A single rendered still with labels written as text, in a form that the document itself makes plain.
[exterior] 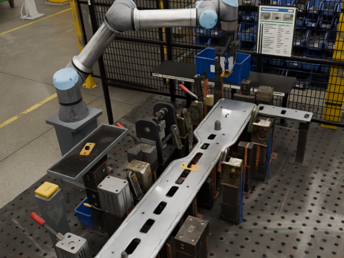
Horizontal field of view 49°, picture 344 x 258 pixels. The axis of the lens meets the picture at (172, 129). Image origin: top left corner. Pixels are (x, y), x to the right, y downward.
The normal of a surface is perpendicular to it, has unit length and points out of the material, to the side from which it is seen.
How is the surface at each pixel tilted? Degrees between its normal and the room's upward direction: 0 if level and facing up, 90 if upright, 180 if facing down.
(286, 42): 90
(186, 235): 0
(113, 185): 0
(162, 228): 0
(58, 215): 90
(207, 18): 90
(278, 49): 90
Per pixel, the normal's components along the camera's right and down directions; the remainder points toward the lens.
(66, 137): -0.51, 0.48
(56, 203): 0.89, 0.19
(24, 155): -0.06, -0.85
